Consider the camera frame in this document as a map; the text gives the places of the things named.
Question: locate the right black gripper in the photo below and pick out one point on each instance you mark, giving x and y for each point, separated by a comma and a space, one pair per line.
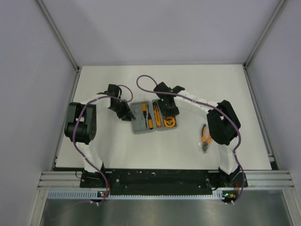
172, 113

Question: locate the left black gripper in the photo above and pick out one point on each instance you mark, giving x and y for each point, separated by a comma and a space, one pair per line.
126, 114

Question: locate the orange black utility knife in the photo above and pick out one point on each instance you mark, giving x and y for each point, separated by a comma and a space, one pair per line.
157, 115

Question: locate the orange tape measure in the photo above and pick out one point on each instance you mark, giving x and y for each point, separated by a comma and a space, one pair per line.
170, 122

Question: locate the grey plastic tool case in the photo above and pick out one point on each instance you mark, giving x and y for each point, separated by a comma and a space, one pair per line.
138, 125

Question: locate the orange black screwdriver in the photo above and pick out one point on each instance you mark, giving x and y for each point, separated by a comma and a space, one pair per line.
150, 122
144, 113

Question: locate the orange handled pliers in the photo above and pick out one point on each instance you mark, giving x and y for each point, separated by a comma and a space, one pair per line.
205, 138

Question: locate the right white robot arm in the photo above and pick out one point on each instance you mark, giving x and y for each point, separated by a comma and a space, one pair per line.
221, 119

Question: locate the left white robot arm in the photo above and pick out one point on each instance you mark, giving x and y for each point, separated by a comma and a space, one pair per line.
81, 123

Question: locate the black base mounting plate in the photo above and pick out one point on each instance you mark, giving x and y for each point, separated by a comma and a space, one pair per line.
162, 181

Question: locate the aluminium front frame rail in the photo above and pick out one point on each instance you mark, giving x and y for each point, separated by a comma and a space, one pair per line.
256, 179

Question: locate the grey slotted cable duct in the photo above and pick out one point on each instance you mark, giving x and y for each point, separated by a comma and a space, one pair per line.
99, 195

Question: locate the left aluminium corner post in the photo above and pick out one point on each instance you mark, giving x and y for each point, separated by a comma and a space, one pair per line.
57, 34

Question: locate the aluminium corner post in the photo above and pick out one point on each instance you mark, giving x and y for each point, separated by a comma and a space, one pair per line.
266, 31
57, 34

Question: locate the right aluminium corner post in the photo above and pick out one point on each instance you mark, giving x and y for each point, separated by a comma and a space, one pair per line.
266, 31

